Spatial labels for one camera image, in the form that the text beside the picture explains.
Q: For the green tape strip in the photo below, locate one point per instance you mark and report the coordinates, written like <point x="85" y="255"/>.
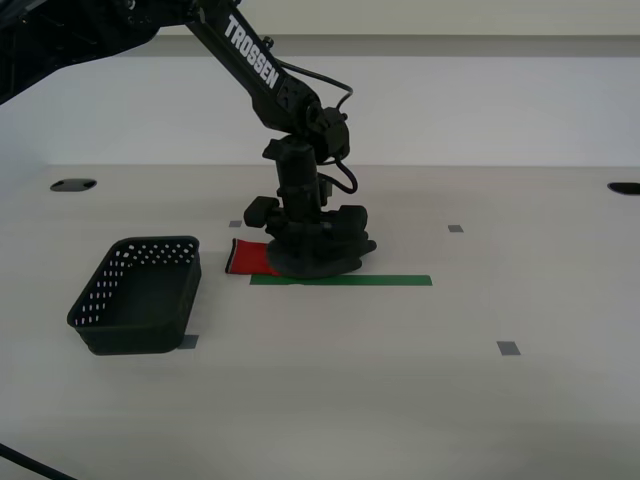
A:
<point x="390" y="280"/>

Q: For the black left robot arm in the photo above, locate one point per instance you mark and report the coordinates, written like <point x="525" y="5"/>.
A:
<point x="250" y="65"/>

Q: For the black glove with red cuff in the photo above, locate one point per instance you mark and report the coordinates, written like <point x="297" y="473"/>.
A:
<point x="247" y="257"/>

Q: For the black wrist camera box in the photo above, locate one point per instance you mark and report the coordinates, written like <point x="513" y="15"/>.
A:
<point x="259" y="212"/>

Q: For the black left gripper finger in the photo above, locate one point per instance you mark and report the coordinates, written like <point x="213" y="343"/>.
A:
<point x="356" y="222"/>
<point x="282" y="250"/>

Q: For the black perforated plastic basket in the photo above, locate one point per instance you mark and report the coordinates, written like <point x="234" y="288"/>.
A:
<point x="145" y="320"/>

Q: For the grey tape square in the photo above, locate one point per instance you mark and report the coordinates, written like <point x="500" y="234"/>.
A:
<point x="509" y="348"/>
<point x="455" y="229"/>
<point x="234" y="224"/>
<point x="191" y="342"/>

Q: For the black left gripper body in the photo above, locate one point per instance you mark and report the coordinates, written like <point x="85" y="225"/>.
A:
<point x="305" y="227"/>

